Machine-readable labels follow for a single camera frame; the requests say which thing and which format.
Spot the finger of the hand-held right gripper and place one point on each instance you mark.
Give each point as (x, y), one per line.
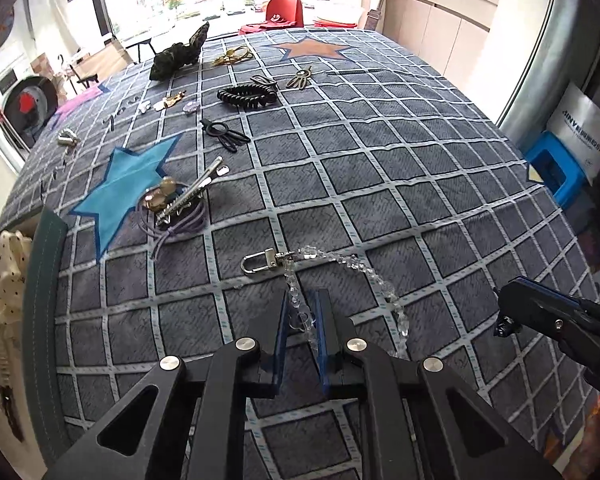
(530, 320)
(535, 292)

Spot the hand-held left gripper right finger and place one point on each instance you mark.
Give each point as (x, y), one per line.
(324, 340)

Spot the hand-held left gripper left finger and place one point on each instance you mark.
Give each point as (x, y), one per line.
(281, 330)

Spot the grey green jewelry box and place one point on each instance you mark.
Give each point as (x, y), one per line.
(40, 310)

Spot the white polka dot scrunchie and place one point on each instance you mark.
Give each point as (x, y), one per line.
(10, 265)

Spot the blue plastic stool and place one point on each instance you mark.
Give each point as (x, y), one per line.
(575, 180)

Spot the silver rhinestone hair clip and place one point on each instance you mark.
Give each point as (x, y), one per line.
(200, 187)

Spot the grey checked star blanket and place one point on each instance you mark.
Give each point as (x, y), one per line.
(380, 185)

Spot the white paper bag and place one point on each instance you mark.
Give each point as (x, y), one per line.
(580, 125)

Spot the black loop hair clip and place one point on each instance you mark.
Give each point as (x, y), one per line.
(225, 134)

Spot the small purple crystal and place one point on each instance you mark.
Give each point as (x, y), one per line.
(192, 107)

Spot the grey refrigerator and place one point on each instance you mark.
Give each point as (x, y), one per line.
(540, 50)

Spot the dark metal hair clip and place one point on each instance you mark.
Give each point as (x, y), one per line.
(261, 80)

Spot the bronze hair clip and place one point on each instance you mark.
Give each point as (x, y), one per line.
(300, 79)

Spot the small gold earring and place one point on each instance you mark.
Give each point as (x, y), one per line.
(170, 102)

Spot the gold hair clip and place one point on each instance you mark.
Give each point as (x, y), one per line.
(230, 56)

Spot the small silver clip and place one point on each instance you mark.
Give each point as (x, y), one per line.
(66, 137)

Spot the beige cabinet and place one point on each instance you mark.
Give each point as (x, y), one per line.
(430, 20)

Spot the dark floral scrunchie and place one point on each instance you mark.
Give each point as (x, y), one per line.
(175, 57)

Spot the red chair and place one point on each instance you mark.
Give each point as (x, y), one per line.
(284, 10)

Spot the wooden table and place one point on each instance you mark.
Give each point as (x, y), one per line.
(105, 60)

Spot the white washing machine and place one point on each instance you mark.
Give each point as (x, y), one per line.
(10, 85)

